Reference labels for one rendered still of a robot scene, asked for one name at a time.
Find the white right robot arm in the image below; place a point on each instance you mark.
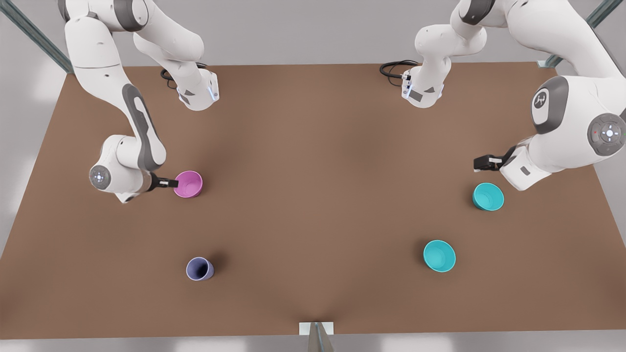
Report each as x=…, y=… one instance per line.
x=142, y=132

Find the silver frame post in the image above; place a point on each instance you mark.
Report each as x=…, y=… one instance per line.
x=582, y=29
x=319, y=337
x=34, y=34

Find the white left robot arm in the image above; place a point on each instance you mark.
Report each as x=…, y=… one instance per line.
x=572, y=122

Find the teal bowl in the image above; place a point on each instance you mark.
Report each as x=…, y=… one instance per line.
x=439, y=255
x=488, y=196

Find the purple-blue cup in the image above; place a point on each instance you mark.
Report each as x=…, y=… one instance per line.
x=199, y=269

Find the pink bowl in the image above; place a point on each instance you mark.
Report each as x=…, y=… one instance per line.
x=188, y=184

